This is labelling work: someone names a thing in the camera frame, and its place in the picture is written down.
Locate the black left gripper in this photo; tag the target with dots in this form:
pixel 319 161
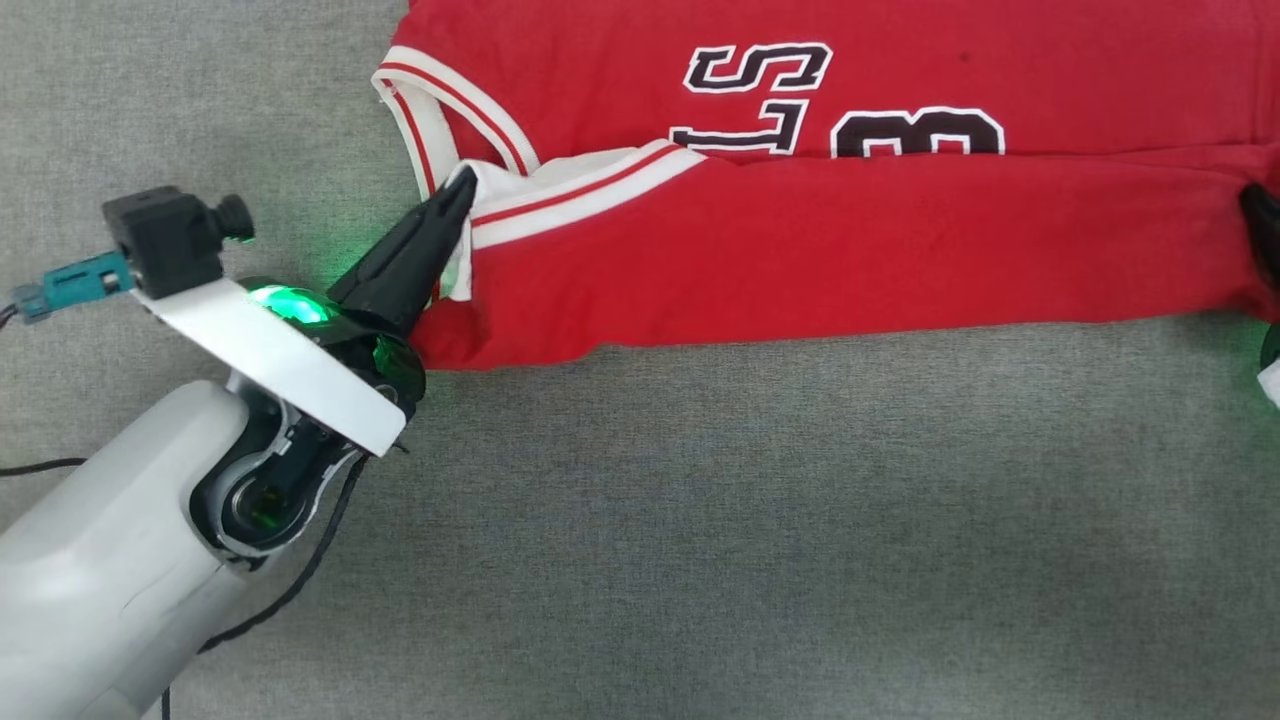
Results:
pixel 385 365

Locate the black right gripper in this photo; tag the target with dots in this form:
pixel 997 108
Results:
pixel 1271 346

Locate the red jersey with white trim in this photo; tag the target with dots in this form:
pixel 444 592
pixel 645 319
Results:
pixel 800 250

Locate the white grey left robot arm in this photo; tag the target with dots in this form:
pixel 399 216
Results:
pixel 100 560

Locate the white right camera mount plate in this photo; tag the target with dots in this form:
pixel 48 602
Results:
pixel 1272 385

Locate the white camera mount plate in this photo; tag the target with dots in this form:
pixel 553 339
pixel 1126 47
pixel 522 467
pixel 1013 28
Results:
pixel 280 370
pixel 1272 385

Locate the white left camera mount plate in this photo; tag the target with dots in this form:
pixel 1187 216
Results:
pixel 280 370

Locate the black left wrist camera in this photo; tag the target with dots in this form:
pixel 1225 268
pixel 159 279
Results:
pixel 165 240

